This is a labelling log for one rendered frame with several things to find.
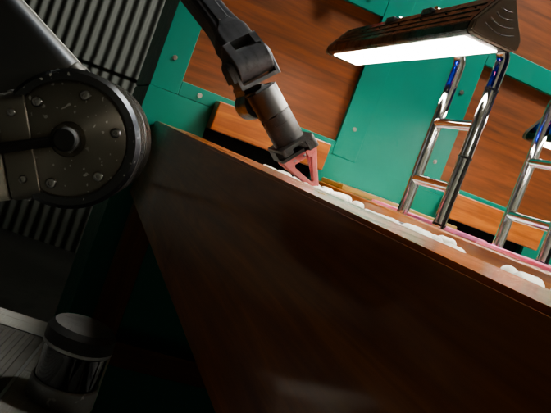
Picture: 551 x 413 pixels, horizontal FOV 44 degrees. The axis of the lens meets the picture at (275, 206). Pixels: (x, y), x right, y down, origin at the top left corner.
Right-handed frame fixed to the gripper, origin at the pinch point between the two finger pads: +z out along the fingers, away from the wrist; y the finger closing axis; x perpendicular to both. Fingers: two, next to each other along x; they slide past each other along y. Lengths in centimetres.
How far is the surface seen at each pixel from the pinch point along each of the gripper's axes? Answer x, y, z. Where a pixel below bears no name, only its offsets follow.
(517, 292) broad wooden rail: 16, -96, -18
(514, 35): -29.4, -30.1, -10.8
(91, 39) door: 11, 226, -58
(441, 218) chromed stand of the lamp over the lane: -16.1, -7.5, 16.3
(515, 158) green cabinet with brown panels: -65, 50, 38
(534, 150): -47, 8, 21
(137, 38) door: -7, 223, -48
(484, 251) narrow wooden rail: -10.2, -32.7, 13.3
